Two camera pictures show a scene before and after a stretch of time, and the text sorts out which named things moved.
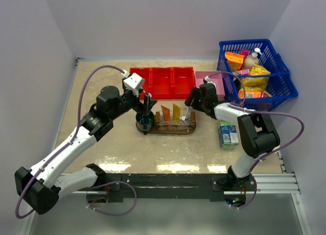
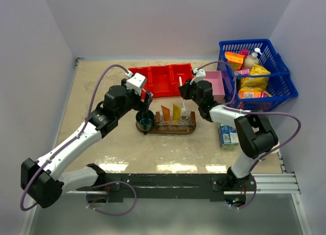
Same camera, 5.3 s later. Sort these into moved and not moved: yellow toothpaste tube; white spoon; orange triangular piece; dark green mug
Moved: white spoon
Not moved: yellow toothpaste tube; orange triangular piece; dark green mug
